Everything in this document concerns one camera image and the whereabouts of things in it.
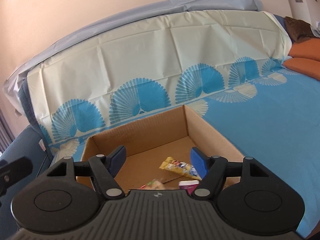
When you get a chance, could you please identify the blue cream patterned sofa cover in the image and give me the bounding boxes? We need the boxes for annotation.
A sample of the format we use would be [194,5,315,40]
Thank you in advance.
[26,10,319,236]

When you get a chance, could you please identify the dark blue sofa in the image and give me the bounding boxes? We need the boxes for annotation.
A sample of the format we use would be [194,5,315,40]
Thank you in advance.
[0,81,54,238]

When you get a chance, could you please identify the yellow snack packet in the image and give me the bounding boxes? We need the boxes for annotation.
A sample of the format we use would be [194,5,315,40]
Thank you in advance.
[159,157,202,180]

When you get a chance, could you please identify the purple pink snack stick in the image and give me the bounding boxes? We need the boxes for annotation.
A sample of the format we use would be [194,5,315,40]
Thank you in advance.
[178,180,199,195]

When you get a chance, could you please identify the pile of clothes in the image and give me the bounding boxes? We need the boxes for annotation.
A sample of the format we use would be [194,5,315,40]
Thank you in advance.
[310,22,320,38]

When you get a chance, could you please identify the grey sheet on sofa back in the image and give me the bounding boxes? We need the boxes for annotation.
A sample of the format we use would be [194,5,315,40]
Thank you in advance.
[3,0,264,116]

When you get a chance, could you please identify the rice cake packet green label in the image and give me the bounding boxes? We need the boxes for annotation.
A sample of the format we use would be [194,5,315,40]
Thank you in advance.
[139,179,165,190]

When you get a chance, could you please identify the grey curtain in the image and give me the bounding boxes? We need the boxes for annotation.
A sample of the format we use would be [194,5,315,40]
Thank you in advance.
[0,111,15,153]

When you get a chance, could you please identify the upper orange cushion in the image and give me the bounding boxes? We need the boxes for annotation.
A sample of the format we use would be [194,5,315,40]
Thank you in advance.
[289,38,320,61]

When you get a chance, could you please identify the lower orange cushion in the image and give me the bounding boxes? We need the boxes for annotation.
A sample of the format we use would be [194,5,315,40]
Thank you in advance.
[283,57,320,81]

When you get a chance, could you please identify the brown cardboard box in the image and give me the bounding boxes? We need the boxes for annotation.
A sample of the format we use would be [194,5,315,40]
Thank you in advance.
[81,106,244,192]

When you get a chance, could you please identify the brown blanket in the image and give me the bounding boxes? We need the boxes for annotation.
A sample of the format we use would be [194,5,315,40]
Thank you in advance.
[284,16,316,43]

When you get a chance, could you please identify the orange cushion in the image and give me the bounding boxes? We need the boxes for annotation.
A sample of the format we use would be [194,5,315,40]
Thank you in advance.
[289,38,320,61]
[283,57,320,81]

